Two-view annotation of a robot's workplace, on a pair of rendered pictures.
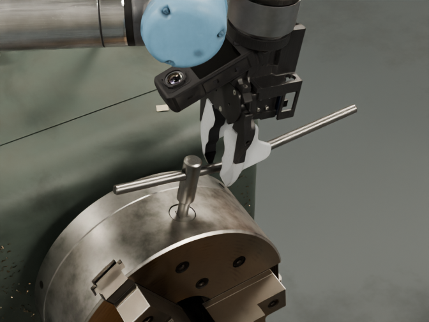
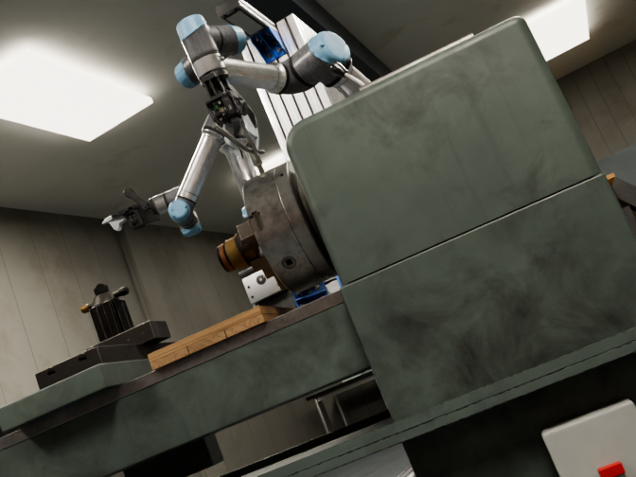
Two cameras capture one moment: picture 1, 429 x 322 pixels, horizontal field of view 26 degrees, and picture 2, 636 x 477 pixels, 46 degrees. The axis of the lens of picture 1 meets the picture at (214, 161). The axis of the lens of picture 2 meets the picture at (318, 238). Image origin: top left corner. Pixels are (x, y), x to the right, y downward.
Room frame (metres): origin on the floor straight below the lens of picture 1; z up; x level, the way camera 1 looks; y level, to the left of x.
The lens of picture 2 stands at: (2.01, -1.29, 0.66)
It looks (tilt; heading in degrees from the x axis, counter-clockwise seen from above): 11 degrees up; 131
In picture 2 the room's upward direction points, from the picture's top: 22 degrees counter-clockwise
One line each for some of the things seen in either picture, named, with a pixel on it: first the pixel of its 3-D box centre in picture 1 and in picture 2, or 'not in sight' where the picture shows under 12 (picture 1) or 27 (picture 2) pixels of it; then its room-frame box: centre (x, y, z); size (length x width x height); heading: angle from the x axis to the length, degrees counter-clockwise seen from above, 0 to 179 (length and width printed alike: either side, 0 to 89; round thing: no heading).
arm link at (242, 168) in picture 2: not in sight; (246, 177); (0.12, 0.67, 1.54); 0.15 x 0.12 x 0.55; 133
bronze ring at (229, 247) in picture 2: not in sight; (238, 252); (0.65, -0.01, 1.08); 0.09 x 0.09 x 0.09; 30
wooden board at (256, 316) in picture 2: not in sight; (232, 337); (0.56, -0.05, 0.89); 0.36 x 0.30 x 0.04; 120
